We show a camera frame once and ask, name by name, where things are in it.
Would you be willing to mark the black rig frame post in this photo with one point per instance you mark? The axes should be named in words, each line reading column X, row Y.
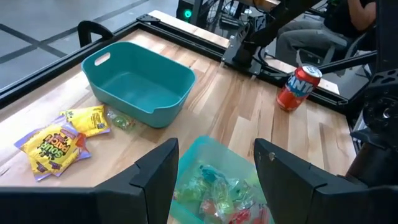
column 387, row 31

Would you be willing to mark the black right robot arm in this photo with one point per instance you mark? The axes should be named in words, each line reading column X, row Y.
column 248, row 53

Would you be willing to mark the small yellow Sour Patch bag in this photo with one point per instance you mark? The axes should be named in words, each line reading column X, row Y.
column 90, row 121

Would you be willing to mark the large yellow Sour Patch bag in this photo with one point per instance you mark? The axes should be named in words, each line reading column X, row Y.
column 51, row 149

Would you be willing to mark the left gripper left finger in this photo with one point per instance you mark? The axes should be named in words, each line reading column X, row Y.
column 149, row 193

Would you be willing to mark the black arched bracket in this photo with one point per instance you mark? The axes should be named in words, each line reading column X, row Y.
column 85, row 26

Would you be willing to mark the black frame brace bar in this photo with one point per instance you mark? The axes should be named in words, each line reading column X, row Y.
column 348, row 62

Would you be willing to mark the clear bag with green candy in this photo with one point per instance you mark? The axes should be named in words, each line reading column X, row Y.
column 224, row 199
column 192, row 191
column 122, row 120

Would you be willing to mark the clear bag with orange candy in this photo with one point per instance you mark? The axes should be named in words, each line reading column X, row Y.
column 209, row 207

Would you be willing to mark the black office chair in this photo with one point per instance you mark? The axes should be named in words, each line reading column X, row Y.
column 360, row 43

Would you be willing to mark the person's forearm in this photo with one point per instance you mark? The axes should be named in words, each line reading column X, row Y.
column 363, row 15

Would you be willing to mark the clear bag with blue candy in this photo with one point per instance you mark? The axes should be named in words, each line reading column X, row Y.
column 210, row 174

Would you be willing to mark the orange Fanta soda can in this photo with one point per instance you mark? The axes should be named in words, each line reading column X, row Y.
column 297, row 90

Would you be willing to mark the black box with green light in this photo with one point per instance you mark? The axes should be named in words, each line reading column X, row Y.
column 186, row 14

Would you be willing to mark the dark teal plastic bin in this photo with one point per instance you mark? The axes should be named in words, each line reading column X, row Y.
column 140, row 90

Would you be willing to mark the person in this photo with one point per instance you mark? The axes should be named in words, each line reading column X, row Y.
column 311, row 37

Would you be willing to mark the clear bag with red candy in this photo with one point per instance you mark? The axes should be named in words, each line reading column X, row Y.
column 241, row 216

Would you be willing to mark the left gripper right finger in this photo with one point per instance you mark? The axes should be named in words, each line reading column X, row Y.
column 292, row 186

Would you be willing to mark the light teal translucent plastic bin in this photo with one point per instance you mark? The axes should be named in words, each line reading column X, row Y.
column 217, row 152

